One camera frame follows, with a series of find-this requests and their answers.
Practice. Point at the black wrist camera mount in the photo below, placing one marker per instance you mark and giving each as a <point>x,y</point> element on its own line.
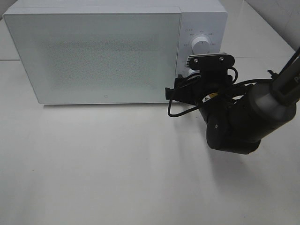
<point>179,84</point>

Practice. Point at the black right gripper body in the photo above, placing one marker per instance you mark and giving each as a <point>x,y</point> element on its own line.
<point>194,88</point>

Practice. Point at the upper white power knob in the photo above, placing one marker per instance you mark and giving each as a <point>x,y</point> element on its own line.
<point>201,44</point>

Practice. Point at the white microwave oven body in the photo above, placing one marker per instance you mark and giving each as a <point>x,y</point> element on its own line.
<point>197,17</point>

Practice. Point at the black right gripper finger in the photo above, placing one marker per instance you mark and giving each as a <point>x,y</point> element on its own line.
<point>210,62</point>

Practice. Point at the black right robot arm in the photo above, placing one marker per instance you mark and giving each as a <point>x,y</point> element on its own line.
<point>238,115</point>

